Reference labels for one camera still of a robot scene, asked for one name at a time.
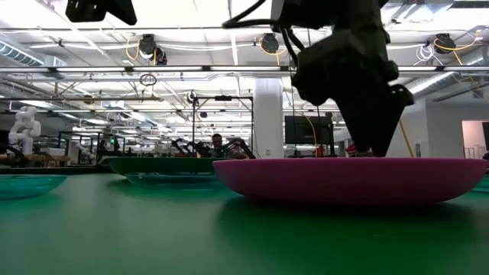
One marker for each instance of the dark green plastic plate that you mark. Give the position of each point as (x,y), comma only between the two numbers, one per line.
(160,166)

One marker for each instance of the black background robot arm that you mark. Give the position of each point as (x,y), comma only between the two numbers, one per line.
(240,145)
(187,147)

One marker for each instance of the red background object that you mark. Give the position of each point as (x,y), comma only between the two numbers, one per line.
(351,149)

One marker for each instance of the wooden background bench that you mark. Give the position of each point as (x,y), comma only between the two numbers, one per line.
(38,157)

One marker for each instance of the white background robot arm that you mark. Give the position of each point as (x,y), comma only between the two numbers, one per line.
(24,130)

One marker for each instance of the magenta opaque plastic plate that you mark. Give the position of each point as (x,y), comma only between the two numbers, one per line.
(344,179)

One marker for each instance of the black monitor screen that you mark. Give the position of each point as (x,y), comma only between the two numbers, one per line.
(302,130)

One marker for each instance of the long white light bar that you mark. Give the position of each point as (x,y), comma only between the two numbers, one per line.
(153,69)

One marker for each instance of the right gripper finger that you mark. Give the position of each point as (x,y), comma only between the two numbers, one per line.
(376,122)

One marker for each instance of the black workstation frame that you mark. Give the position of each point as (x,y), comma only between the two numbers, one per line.
(103,151)

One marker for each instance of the black background station frame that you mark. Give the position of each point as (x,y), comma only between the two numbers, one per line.
(223,98)

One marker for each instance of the black table frame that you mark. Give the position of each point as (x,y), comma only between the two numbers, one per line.
(57,170)

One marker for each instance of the person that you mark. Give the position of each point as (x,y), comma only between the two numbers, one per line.
(217,147)

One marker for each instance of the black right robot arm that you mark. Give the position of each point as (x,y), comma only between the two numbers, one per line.
(344,15)

